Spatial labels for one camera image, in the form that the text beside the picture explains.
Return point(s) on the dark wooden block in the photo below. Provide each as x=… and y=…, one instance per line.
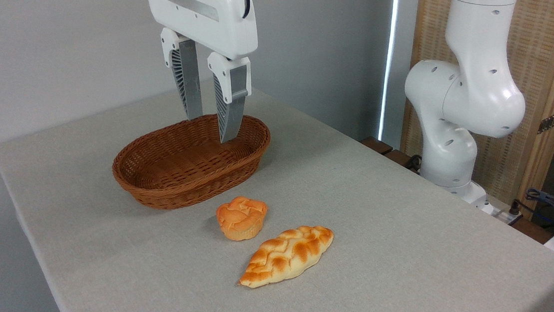
x=377, y=145
x=399, y=159

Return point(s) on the grey tablecloth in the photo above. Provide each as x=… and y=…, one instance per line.
x=349, y=243

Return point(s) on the wooden woven folding screen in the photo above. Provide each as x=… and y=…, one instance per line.
x=551, y=59

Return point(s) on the braided golden bread loaf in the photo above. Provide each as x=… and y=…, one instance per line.
x=285, y=257

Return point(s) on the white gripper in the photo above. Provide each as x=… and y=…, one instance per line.
x=208, y=19

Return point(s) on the round orange bread bun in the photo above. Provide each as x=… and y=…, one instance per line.
x=241, y=218

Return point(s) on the white power connector box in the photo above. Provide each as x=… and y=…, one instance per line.
x=508, y=214

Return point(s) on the brown oval wicker basket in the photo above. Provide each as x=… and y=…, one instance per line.
x=175, y=172

